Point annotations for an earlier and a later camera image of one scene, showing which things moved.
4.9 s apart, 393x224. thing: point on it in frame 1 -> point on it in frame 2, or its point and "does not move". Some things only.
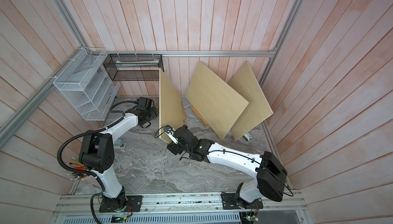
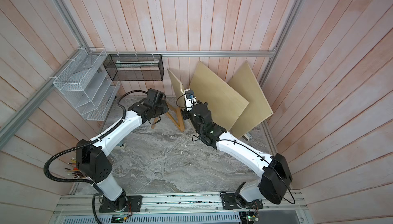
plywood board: [258, 110] does not move
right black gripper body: [179, 149] -> [193, 117]
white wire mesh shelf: [85, 83] does not move
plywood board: [216, 101] does not move
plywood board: [170, 107] -> [177, 86]
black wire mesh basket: [134, 67] does not move
